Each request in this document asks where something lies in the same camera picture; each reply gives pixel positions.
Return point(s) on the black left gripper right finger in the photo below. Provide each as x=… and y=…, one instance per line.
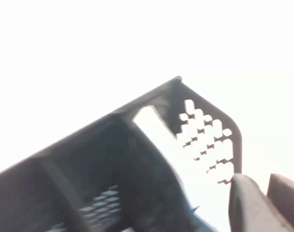
x=287, y=198

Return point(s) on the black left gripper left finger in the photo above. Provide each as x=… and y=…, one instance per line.
x=248, y=207

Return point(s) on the black plastic book stand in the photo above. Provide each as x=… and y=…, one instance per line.
x=89, y=157

